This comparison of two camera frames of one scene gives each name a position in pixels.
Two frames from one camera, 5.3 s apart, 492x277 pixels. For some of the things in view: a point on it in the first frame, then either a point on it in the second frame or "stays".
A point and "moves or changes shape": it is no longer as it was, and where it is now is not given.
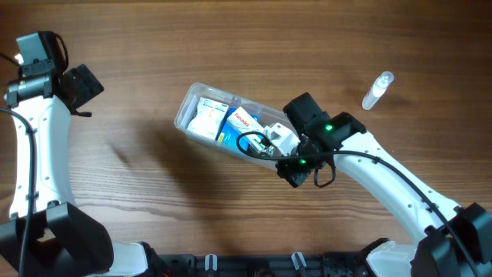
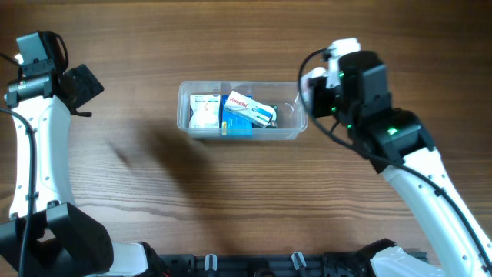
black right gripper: [285, 167] to [321, 106]
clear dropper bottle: [377, 90] moves or changes shape
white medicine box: [207, 121] stays
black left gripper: [86, 84] stays
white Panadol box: [245, 121] to [257, 112]
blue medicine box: [229, 131] to [234, 125]
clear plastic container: [214, 118] to [287, 95]
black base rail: [355, 264] stays
